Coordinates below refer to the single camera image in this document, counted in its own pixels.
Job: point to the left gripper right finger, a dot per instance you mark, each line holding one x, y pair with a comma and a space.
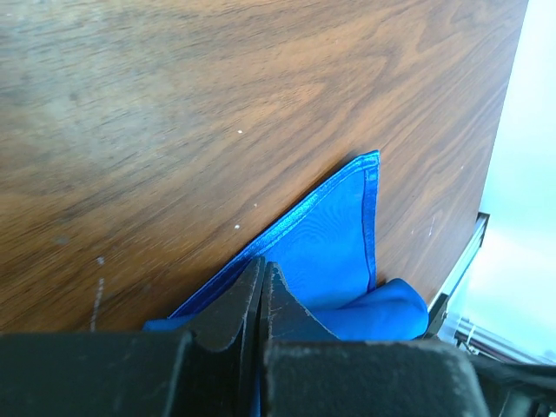
308, 371

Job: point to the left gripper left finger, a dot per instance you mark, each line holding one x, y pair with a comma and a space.
203, 368

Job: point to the blue cloth napkin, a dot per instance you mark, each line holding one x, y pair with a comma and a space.
325, 247

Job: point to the aluminium frame rail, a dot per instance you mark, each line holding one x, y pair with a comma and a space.
498, 300

